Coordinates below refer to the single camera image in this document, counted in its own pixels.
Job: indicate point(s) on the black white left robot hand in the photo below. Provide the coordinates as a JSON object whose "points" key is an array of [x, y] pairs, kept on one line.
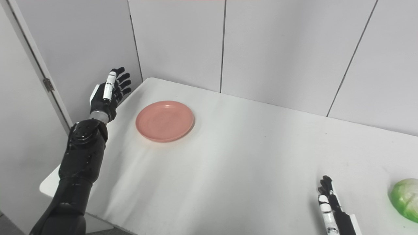
{"points": [[105, 105]]}

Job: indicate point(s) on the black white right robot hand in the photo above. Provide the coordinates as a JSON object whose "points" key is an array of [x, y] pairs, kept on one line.
{"points": [[341, 223]]}

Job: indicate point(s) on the pink plate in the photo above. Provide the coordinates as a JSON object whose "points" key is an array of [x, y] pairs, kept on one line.
{"points": [[165, 121]]}

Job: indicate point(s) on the green white cabbage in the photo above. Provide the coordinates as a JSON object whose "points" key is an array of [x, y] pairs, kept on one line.
{"points": [[406, 199]]}

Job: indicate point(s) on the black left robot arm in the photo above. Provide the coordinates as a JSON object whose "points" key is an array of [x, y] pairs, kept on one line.
{"points": [[81, 156]]}

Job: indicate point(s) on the metal door hinge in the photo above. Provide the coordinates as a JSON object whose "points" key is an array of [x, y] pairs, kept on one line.
{"points": [[49, 85]]}

